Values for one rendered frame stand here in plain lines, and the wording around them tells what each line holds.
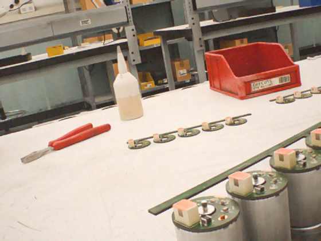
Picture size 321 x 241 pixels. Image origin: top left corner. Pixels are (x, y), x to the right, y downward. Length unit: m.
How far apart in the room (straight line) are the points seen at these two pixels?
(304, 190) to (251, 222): 0.03
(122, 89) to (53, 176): 0.19
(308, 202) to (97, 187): 0.22
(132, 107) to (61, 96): 4.11
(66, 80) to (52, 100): 0.27
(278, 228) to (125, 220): 0.15
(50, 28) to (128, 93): 1.94
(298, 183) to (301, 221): 0.02
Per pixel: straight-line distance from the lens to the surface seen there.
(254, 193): 0.16
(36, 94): 4.63
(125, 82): 0.56
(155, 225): 0.28
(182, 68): 4.53
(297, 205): 0.19
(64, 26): 2.50
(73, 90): 4.68
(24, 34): 2.47
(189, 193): 0.17
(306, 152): 0.20
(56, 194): 0.37
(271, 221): 0.17
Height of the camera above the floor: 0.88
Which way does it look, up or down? 14 degrees down
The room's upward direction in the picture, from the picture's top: 10 degrees counter-clockwise
